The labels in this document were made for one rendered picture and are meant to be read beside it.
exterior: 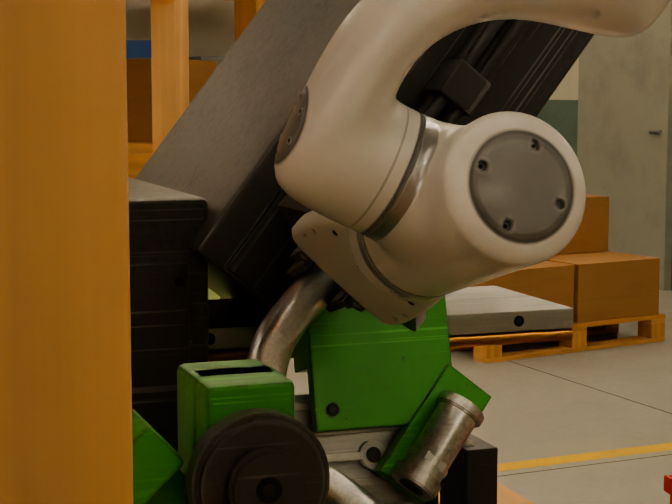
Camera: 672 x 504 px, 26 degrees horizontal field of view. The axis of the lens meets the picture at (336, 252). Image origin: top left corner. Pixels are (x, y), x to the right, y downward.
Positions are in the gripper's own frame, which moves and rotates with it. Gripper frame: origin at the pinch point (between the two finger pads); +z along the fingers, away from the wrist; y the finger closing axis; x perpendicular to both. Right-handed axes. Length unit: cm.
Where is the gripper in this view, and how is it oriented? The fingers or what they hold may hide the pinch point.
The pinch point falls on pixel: (329, 273)
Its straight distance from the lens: 106.1
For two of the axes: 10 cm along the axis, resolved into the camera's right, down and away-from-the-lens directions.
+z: -3.3, 1.6, 9.3
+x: -6.0, 7.2, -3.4
